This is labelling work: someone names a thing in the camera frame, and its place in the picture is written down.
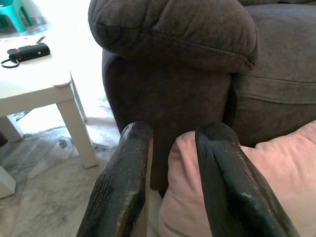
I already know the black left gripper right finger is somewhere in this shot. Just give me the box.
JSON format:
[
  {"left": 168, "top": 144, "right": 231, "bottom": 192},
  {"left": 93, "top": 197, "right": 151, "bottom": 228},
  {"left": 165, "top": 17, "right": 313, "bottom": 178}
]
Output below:
[{"left": 195, "top": 120, "right": 301, "bottom": 237}]

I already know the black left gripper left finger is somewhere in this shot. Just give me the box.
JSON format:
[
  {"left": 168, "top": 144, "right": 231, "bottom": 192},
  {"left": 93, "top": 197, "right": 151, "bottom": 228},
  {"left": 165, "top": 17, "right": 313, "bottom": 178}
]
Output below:
[{"left": 76, "top": 120, "right": 154, "bottom": 237}]

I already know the pink cat-shaped pillow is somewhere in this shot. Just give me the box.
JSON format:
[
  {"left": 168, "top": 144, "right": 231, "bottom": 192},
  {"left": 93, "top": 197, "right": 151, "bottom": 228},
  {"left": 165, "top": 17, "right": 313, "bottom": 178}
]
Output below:
[{"left": 158, "top": 120, "right": 316, "bottom": 237}]

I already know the dark brown fabric sofa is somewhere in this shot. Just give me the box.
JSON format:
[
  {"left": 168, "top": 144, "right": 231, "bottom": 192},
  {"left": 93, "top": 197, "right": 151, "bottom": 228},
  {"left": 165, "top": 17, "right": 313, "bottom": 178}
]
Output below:
[{"left": 88, "top": 0, "right": 316, "bottom": 196}]

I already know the grey patterned rug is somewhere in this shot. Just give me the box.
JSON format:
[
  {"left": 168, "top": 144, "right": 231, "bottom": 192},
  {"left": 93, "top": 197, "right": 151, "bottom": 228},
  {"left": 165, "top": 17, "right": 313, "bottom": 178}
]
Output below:
[{"left": 0, "top": 98, "right": 163, "bottom": 237}]

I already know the white coffee table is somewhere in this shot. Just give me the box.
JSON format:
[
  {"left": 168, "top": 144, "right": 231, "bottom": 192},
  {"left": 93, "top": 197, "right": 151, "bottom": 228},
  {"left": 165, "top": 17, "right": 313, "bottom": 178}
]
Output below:
[{"left": 0, "top": 34, "right": 99, "bottom": 199}]

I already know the teal plastic stool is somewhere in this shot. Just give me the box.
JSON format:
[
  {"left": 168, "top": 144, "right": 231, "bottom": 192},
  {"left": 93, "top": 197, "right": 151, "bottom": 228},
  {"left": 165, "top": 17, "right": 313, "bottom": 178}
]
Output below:
[{"left": 0, "top": 0, "right": 34, "bottom": 33}]

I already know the black ring strap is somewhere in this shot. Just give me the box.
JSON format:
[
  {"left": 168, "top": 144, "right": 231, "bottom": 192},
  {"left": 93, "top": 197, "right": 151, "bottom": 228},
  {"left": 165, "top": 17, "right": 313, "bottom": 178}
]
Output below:
[{"left": 1, "top": 59, "right": 20, "bottom": 69}]

